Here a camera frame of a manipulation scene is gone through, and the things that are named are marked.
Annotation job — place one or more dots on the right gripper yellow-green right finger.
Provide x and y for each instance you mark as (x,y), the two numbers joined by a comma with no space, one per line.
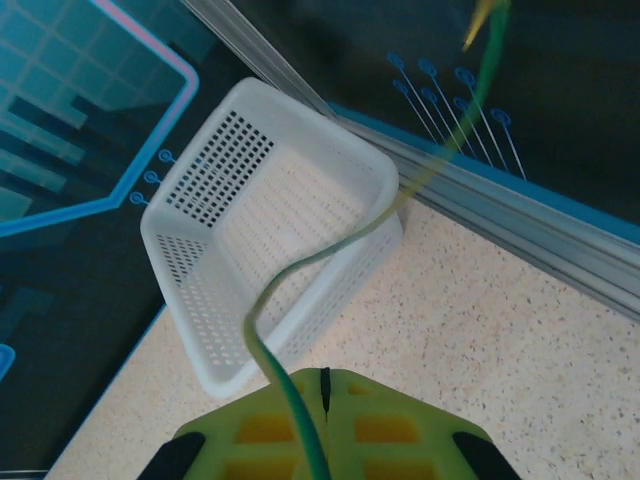
(390,430)

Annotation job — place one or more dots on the right gripper yellow-green left finger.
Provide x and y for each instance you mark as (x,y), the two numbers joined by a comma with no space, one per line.
(260,430)

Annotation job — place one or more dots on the white perforated plastic basket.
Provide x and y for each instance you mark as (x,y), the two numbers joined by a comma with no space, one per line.
(300,210)

